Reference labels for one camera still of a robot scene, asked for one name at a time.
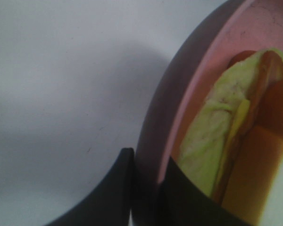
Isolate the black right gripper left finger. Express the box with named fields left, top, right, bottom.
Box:
left=48, top=148, right=134, bottom=226

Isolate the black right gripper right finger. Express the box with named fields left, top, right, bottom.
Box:
left=157, top=158, right=248, bottom=226

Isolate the white bread sandwich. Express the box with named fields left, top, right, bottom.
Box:
left=173, top=48, right=283, bottom=226

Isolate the pink plate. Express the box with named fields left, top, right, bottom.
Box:
left=132, top=0, right=283, bottom=226

